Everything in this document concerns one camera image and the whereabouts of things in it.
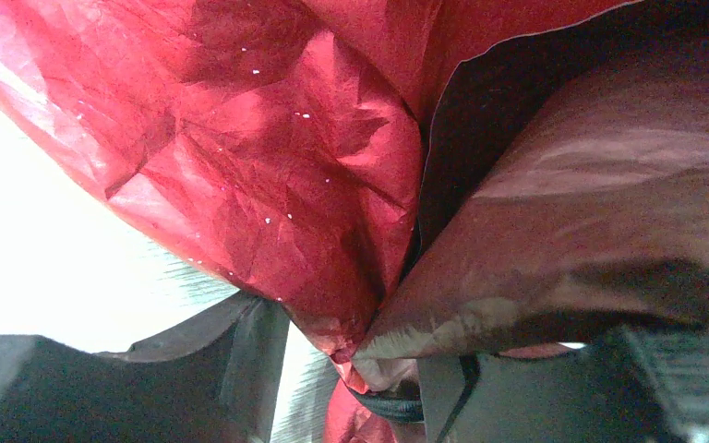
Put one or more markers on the black gold-lettered ribbon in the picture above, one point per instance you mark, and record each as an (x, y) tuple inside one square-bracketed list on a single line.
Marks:
[(401, 405)]

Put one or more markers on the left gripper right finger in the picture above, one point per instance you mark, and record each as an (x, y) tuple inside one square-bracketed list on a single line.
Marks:
[(631, 385)]

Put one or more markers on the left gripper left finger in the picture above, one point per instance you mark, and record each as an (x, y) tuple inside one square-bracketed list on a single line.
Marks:
[(211, 378)]

